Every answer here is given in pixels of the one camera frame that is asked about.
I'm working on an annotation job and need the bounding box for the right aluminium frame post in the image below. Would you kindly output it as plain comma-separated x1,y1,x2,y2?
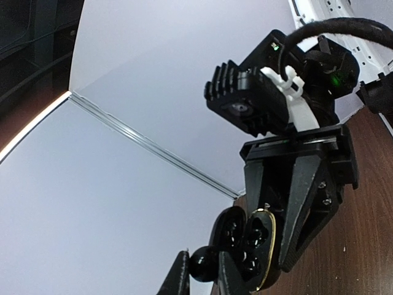
69,93,241,200

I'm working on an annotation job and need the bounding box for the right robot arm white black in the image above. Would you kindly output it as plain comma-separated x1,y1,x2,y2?
240,18,390,275

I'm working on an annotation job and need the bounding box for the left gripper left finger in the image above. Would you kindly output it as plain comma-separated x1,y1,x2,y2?
158,251,190,295

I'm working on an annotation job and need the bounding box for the black charging case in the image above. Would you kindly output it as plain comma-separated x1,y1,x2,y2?
209,206,283,293

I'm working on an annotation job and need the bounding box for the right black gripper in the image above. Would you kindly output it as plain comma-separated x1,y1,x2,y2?
240,125,359,272

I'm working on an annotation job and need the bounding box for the right black braided cable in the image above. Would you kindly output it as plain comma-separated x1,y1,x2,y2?
278,17,393,84

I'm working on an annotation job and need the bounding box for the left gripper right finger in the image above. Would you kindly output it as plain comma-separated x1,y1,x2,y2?
217,251,250,295

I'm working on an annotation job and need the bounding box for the black earbud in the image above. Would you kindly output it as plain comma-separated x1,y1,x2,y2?
189,246,219,283

